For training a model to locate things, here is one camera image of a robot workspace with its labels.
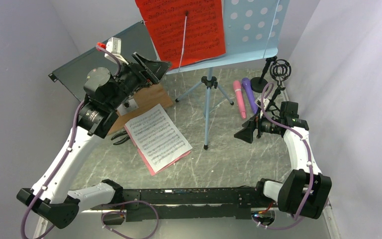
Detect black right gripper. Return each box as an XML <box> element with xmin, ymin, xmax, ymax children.
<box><xmin>234</xmin><ymin>107</ymin><xmax>281</xmax><ymax>143</ymax></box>

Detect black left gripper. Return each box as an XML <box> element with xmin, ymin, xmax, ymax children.
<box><xmin>107</xmin><ymin>51</ymin><xmax>171</xmax><ymax>110</ymax></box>

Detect black round-base mic stand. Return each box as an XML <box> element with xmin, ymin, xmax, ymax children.
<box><xmin>250</xmin><ymin>56</ymin><xmax>278</xmax><ymax>93</ymax></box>

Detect pink microphone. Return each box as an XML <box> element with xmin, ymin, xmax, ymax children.
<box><xmin>233</xmin><ymin>80</ymin><xmax>247</xmax><ymax>119</ymax></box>

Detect purple microphone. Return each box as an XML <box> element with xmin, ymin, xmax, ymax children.
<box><xmin>241</xmin><ymin>78</ymin><xmax>259</xmax><ymax>114</ymax></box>

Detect red sheet music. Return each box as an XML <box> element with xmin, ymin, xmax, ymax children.
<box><xmin>135</xmin><ymin>0</ymin><xmax>226</xmax><ymax>69</ymax></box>

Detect black tripod mic stand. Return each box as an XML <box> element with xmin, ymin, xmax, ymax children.
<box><xmin>266</xmin><ymin>59</ymin><xmax>291</xmax><ymax>113</ymax></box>

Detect white sheet music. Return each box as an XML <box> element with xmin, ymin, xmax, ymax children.
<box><xmin>124</xmin><ymin>104</ymin><xmax>192</xmax><ymax>176</ymax></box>

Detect light blue music stand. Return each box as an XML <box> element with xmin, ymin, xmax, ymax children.
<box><xmin>168</xmin><ymin>0</ymin><xmax>290</xmax><ymax>149</ymax></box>

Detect pink sheet music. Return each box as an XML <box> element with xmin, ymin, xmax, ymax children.
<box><xmin>124</xmin><ymin>123</ymin><xmax>192</xmax><ymax>176</ymax></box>

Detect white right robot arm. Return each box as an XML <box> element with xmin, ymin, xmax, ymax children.
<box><xmin>234</xmin><ymin>101</ymin><xmax>332</xmax><ymax>219</ymax></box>

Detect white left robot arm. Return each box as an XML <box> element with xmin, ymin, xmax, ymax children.
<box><xmin>17</xmin><ymin>53</ymin><xmax>171</xmax><ymax>229</ymax></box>

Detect brown wooden board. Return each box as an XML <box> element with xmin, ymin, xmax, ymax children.
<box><xmin>108</xmin><ymin>84</ymin><xmax>174</xmax><ymax>135</ymax></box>

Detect dark grey rack unit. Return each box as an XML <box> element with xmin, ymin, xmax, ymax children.
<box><xmin>48</xmin><ymin>22</ymin><xmax>157</xmax><ymax>101</ymax></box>

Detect black pliers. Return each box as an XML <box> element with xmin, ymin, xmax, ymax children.
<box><xmin>110</xmin><ymin>130</ymin><xmax>130</xmax><ymax>145</ymax></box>

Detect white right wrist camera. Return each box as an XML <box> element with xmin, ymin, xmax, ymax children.
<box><xmin>258</xmin><ymin>97</ymin><xmax>270</xmax><ymax>112</ymax></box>

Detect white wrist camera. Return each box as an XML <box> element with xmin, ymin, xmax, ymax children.
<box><xmin>258</xmin><ymin>97</ymin><xmax>270</xmax><ymax>112</ymax></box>
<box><xmin>97</xmin><ymin>37</ymin><xmax>128</xmax><ymax>64</ymax></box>

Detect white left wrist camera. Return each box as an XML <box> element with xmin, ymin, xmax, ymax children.
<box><xmin>97</xmin><ymin>37</ymin><xmax>128</xmax><ymax>64</ymax></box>

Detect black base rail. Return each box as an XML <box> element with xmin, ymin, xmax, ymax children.
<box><xmin>93</xmin><ymin>186</ymin><xmax>276</xmax><ymax>222</ymax></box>

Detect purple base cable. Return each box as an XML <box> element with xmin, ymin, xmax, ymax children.
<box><xmin>100</xmin><ymin>203</ymin><xmax>160</xmax><ymax>239</ymax></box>

